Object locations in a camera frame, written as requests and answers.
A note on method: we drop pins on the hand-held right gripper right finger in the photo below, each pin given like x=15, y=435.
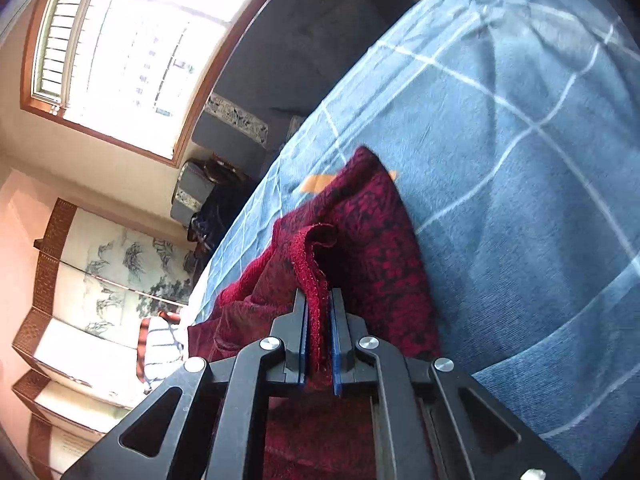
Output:
x=336, y=347

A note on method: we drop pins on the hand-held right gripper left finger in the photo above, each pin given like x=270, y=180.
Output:
x=301, y=342

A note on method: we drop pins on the red patterned garment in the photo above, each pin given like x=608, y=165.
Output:
x=375, y=240

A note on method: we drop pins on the white checked pillow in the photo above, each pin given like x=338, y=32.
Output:
x=160, y=350

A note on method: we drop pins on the grey cushion patterned trim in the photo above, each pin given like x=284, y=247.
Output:
x=192, y=190

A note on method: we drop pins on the dark wooden chair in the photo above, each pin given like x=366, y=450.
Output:
x=222, y=167

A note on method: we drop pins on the painted folding screen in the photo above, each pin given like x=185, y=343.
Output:
x=100, y=270

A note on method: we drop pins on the blue checked bed sheet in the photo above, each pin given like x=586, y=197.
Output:
x=500, y=160

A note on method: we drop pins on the grey window seat patterned trim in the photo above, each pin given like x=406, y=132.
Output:
x=300, y=35

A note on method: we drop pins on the large wooden-framed window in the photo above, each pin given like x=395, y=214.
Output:
x=130, y=50

